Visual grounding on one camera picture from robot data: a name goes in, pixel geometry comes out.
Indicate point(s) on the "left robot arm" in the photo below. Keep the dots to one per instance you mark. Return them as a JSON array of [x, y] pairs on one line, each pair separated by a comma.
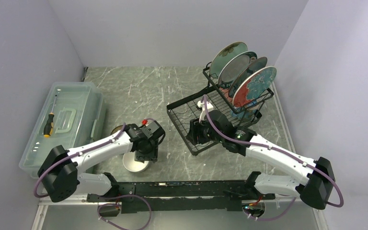
[[63, 172]]

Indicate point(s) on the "white bowl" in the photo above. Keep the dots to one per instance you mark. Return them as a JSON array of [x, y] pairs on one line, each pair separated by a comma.
[[132, 165]]

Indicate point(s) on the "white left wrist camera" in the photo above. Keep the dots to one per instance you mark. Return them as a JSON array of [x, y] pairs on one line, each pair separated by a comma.
[[149, 122]]

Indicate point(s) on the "black wire dish rack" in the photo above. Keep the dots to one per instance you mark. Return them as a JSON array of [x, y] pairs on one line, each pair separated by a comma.
[[184, 110]]

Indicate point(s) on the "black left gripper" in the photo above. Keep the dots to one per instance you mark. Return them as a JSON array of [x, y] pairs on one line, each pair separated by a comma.
[[152, 155]]

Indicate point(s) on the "white plate teal lettered rim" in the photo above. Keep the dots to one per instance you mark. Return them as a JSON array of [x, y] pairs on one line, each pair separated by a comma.
[[234, 68]]

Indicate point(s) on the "light blue flower plate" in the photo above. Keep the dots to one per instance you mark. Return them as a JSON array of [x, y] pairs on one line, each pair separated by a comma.
[[225, 56]]

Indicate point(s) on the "yellow black screwdriver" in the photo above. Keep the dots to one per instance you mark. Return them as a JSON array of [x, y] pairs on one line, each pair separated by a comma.
[[48, 128]]

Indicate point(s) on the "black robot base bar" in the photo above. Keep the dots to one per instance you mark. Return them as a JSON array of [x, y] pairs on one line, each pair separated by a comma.
[[134, 197]]

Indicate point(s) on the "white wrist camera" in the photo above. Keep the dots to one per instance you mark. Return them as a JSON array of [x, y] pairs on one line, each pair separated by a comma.
[[149, 122], [205, 107]]

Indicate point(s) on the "blue mug orange inside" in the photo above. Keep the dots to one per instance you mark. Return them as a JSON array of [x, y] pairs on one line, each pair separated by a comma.
[[243, 114]]

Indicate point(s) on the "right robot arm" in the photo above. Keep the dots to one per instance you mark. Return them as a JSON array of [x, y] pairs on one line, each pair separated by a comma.
[[310, 180]]

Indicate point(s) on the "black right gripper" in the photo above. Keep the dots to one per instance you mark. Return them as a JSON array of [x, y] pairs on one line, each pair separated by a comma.
[[195, 132]]

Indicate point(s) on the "dark bowl beige inside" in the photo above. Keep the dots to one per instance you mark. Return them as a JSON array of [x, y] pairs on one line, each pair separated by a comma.
[[117, 129]]

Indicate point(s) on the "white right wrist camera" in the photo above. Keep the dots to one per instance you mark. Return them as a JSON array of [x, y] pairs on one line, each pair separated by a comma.
[[205, 107]]

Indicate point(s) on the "dark teal plate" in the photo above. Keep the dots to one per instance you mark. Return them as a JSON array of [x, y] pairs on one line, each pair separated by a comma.
[[248, 71]]

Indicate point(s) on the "clear plastic storage box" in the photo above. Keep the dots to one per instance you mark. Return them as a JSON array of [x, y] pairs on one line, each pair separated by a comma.
[[79, 119]]

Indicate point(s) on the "red rimmed bottom plate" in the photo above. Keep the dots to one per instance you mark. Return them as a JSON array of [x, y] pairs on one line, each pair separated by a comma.
[[254, 86]]

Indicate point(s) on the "pink mug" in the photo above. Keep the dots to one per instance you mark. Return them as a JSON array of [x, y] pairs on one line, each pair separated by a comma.
[[225, 93]]

